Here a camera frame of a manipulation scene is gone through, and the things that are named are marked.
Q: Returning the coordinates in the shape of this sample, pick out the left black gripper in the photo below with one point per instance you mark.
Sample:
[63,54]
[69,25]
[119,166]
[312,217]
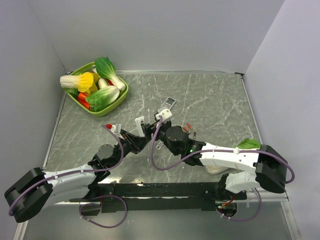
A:
[135,143]

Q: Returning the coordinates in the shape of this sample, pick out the orange carrot toy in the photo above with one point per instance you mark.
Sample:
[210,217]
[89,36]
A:
[81,98]

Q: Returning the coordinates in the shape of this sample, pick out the black base bar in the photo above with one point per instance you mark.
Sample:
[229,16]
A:
[159,196]

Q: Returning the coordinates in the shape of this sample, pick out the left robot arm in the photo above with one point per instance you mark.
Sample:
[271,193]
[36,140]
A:
[38,189]

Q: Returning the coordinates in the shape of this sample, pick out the white napa cabbage toy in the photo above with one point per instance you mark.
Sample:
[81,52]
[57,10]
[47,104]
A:
[223,158]

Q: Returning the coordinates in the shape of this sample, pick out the green bok choy toy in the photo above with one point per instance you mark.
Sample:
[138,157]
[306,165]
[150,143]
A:
[106,69]

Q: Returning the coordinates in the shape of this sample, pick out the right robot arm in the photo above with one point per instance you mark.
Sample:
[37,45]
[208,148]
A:
[261,167]

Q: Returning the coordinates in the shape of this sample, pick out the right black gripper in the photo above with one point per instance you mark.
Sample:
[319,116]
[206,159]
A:
[150,129]

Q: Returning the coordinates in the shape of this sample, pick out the white radish toy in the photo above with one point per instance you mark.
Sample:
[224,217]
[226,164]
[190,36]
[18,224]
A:
[102,83]

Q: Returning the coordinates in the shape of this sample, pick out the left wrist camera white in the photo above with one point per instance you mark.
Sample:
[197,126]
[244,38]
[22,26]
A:
[115,128]

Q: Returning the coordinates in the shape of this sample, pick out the yellow napa cabbage toy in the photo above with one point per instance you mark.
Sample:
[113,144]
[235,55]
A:
[82,82]

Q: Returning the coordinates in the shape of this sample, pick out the aluminium rail frame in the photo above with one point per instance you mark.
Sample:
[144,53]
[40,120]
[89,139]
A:
[253,197]

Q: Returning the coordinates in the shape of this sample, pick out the grey white remote control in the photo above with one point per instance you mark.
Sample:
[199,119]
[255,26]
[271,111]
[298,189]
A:
[169,103]

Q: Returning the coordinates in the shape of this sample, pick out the green plastic basket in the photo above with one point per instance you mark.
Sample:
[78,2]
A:
[122,96]

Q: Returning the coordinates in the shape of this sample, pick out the green lettuce cabbage toy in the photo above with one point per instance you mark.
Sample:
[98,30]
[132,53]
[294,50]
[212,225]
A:
[102,98]

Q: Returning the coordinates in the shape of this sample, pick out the remote battery cover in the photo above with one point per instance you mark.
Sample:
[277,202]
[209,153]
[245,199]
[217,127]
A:
[159,145]

